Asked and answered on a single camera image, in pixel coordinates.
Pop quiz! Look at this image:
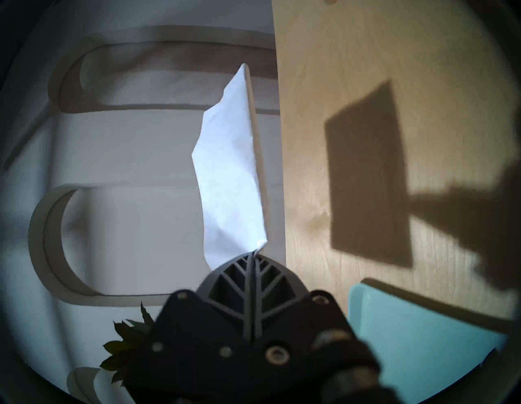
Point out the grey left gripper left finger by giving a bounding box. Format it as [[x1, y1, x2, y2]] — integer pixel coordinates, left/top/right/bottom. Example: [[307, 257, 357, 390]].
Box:
[[121, 252, 254, 404]]

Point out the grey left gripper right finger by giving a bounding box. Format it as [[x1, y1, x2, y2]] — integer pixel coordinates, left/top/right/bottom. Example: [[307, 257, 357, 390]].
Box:
[[252, 252, 355, 369]]

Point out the white paper envelope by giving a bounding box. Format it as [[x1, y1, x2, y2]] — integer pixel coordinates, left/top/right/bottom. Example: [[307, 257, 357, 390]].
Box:
[[191, 62, 270, 272]]

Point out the teal tray with leaf print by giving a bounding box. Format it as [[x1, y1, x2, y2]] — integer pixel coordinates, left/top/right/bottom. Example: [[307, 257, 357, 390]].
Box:
[[348, 283, 508, 396]]

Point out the tall dark green plant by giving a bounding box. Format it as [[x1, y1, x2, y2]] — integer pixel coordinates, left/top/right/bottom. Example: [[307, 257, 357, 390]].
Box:
[[100, 301, 158, 384]]

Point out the light wooden table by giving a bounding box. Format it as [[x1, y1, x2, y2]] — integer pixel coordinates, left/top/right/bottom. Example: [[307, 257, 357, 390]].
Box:
[[271, 0, 521, 351]]

